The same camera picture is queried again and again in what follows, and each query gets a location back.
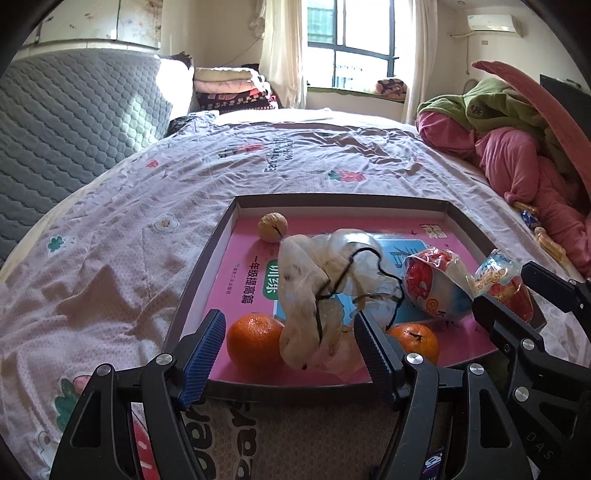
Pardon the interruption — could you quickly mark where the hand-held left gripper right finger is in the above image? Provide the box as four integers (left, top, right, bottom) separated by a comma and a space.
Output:
353, 310, 527, 480

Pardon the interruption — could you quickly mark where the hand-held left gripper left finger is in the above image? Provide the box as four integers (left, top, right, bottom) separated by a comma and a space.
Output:
48, 308, 228, 480

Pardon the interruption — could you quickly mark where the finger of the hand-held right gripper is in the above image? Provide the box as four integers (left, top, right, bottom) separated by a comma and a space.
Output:
522, 261, 591, 319
473, 295, 591, 467

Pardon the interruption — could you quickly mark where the small orange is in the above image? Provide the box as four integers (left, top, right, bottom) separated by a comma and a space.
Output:
387, 323, 439, 365

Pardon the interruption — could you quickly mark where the large orange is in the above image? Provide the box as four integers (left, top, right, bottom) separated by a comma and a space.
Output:
226, 314, 286, 381

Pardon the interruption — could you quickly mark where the red snack cup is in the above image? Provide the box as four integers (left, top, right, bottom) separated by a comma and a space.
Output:
473, 249, 534, 324

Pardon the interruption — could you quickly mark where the dark cardboard box tray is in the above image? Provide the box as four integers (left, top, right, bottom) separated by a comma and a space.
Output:
159, 194, 548, 400

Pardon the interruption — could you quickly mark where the red white jelly cup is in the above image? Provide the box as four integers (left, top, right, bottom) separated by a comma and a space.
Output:
401, 247, 476, 324

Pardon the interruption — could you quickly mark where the yellow snack packet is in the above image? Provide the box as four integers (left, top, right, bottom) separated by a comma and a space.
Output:
536, 226, 568, 265

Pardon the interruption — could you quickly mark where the blue cookie packet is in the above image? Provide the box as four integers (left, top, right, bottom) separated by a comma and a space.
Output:
425, 445, 445, 478

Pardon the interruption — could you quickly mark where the pink clothes pile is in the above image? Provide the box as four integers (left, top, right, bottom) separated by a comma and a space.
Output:
416, 111, 591, 280

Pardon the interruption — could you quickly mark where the walnut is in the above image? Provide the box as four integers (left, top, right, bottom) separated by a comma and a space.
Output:
257, 211, 288, 243

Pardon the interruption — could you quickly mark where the black monitor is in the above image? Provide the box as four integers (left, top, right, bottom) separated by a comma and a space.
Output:
540, 74, 591, 153

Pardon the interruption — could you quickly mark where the pink curved mat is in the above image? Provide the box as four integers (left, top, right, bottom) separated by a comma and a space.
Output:
472, 60, 591, 185

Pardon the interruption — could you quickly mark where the green garment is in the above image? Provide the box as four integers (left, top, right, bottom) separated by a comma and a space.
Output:
417, 76, 591, 185

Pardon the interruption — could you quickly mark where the patterned cloth on windowsill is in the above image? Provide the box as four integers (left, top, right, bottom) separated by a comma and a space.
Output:
375, 78, 407, 100

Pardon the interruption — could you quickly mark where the grey quilted mattress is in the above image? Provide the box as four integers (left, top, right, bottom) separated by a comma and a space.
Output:
0, 46, 174, 273

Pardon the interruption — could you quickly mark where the stack of folded blankets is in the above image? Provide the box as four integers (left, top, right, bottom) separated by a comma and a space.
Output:
191, 66, 280, 112

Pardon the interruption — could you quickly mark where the cream curtain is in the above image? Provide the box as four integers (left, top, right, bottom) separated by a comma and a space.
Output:
402, 0, 444, 125
259, 0, 309, 110

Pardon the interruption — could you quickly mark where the white air conditioner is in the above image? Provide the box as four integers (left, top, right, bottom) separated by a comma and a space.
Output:
465, 13, 525, 38

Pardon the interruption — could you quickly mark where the window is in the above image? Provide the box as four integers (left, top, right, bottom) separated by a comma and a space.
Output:
307, 0, 416, 93

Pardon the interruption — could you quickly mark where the white cabinet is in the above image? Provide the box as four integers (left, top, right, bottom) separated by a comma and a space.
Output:
28, 0, 162, 51

